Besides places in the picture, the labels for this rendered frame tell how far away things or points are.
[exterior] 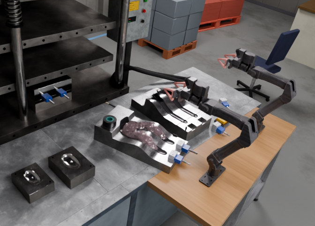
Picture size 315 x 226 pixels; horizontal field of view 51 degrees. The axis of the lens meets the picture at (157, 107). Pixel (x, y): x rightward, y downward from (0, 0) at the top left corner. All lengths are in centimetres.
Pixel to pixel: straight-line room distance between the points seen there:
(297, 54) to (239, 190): 429
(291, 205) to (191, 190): 152
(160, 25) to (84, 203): 354
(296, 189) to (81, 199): 218
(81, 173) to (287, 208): 196
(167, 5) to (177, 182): 325
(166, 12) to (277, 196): 282
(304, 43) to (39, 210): 500
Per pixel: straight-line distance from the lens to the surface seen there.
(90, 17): 237
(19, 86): 206
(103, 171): 183
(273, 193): 320
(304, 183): 347
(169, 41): 479
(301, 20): 585
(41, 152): 195
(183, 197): 178
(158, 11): 484
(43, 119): 220
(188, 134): 206
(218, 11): 642
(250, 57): 219
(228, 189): 190
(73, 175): 171
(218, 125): 223
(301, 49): 594
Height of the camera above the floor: 211
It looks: 34 degrees down
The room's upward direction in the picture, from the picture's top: 10 degrees clockwise
